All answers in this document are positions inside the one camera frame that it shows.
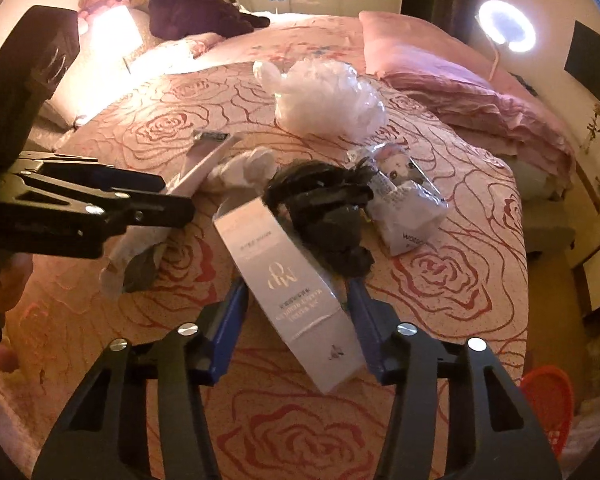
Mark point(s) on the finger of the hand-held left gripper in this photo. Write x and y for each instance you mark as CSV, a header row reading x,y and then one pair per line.
x,y
155,212
125,180

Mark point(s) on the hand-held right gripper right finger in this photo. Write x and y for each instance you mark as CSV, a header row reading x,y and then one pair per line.
x,y
367,330

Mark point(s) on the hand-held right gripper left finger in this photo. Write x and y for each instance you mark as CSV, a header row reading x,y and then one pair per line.
x,y
230,320

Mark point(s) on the long white carton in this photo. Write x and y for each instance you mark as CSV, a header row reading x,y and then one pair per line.
x,y
285,280

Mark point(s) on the narrow white box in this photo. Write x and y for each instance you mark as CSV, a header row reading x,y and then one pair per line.
x,y
200,160

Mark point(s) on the white tissue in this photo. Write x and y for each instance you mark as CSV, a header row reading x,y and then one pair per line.
x,y
245,167

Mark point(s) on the black plastic bag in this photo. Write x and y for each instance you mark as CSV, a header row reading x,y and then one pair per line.
x,y
325,215

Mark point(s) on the doll picture packet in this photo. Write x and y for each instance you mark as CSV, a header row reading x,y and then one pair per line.
x,y
405,200

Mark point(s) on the red plastic basket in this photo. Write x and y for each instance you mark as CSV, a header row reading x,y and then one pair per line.
x,y
550,405

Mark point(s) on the clear plastic bag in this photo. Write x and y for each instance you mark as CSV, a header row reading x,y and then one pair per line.
x,y
325,95

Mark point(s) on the rose pattern blanket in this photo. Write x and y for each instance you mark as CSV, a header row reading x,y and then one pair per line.
x,y
430,300

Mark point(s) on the white pillow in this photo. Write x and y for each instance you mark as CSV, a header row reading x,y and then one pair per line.
x,y
112,55

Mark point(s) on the dark purple plush toy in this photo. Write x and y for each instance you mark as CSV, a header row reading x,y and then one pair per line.
x,y
195,10

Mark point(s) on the grey upholstered bed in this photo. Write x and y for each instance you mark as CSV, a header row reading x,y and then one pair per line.
x,y
547,210

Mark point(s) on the pink floral bed sheet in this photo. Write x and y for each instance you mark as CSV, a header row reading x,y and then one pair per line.
x,y
290,40

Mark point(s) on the folded pink quilt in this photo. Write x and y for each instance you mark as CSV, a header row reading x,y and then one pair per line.
x,y
500,110

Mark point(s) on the pink pillow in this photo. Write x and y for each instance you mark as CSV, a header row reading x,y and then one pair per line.
x,y
410,42

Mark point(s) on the rose in glass vase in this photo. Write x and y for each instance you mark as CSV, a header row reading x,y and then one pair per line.
x,y
595,130

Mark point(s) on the wall television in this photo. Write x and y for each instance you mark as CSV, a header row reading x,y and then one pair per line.
x,y
595,60

